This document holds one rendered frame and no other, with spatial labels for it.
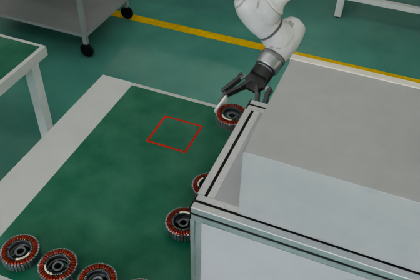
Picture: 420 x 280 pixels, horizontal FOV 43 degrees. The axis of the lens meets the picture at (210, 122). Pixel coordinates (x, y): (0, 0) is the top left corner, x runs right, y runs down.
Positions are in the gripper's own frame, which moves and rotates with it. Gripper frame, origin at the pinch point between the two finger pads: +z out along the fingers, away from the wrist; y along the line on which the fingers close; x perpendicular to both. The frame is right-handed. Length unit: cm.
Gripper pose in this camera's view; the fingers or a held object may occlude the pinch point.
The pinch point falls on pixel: (232, 115)
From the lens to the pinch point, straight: 182.7
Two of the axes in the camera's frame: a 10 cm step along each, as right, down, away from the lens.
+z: -5.7, 8.0, -1.7
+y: -7.6, -4.4, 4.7
